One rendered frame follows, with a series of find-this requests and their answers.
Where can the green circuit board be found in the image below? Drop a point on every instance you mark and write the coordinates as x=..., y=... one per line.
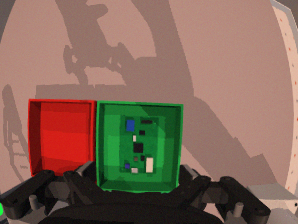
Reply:
x=138, y=144

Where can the green bin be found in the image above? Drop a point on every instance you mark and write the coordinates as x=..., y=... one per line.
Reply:
x=170, y=128

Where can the red open-top bin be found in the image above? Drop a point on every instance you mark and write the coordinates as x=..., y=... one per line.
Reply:
x=59, y=134

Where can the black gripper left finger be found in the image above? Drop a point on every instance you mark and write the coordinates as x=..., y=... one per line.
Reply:
x=25, y=205

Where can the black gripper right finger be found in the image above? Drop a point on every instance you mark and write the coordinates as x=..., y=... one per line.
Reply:
x=240, y=206

